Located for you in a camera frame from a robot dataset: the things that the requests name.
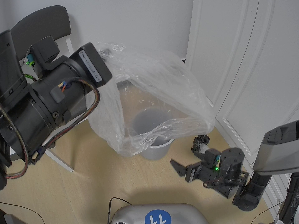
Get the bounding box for crumpled black plastic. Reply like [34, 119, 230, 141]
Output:
[191, 134, 211, 154]

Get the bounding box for black cable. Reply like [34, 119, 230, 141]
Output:
[107, 197, 132, 223]

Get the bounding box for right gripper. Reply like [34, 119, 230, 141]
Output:
[170, 159, 220, 187]

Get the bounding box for white trash bin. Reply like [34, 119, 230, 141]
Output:
[131, 109, 175, 161]

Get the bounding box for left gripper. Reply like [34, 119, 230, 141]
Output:
[31, 42, 113, 129]

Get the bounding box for clear plastic bag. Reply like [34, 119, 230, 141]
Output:
[87, 41, 216, 157]

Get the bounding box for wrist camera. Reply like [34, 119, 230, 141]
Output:
[25, 36, 70, 73]
[202, 148, 221, 170]

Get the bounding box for white wardrobe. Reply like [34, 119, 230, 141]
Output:
[184, 0, 299, 210]

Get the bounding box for dark grey chair white legs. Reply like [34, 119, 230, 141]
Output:
[10, 5, 74, 173]

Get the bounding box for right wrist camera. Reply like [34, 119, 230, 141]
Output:
[202, 148, 221, 170]

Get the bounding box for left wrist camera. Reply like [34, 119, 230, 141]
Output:
[25, 36, 70, 73]

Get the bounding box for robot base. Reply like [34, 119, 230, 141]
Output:
[110, 203, 209, 224]

